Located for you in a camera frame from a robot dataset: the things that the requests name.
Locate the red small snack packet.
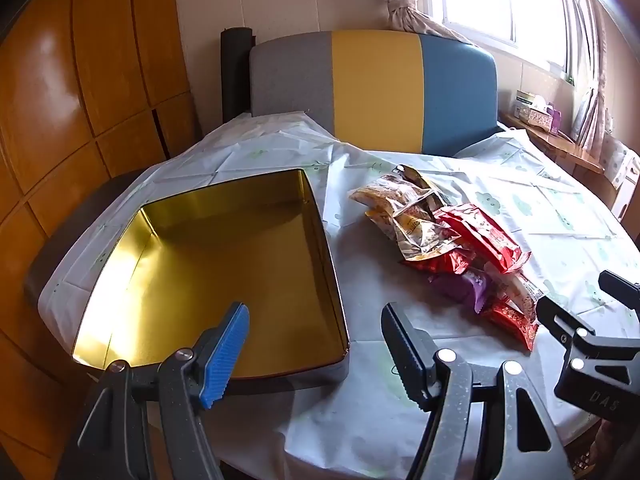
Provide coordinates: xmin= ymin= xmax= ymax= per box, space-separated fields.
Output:
xmin=480 ymin=299 xmax=539 ymax=352

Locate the purple cartoon snack packet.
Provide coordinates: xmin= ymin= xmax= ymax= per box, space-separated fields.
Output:
xmin=430 ymin=268 xmax=492 ymax=313

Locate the clear nut snack bag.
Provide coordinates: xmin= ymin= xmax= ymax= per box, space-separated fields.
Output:
xmin=366 ymin=206 xmax=461 ymax=261

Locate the clear bread snack packet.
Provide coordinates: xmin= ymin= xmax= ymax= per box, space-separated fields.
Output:
xmin=348 ymin=174 xmax=435 ymax=217

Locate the gold interior tin box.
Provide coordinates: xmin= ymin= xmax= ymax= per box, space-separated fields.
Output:
xmin=73 ymin=168 xmax=349 ymax=394

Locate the white cloud-print tablecloth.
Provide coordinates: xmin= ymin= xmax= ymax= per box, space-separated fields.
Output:
xmin=38 ymin=113 xmax=639 ymax=479

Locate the wooden side shelf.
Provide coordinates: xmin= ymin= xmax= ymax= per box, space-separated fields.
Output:
xmin=498 ymin=112 xmax=604 ymax=174

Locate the patterned tissue box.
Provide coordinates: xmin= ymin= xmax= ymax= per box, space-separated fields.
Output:
xmin=518 ymin=106 xmax=561 ymax=134

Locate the grey yellow blue chair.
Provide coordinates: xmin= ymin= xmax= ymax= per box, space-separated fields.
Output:
xmin=250 ymin=29 xmax=498 ymax=156

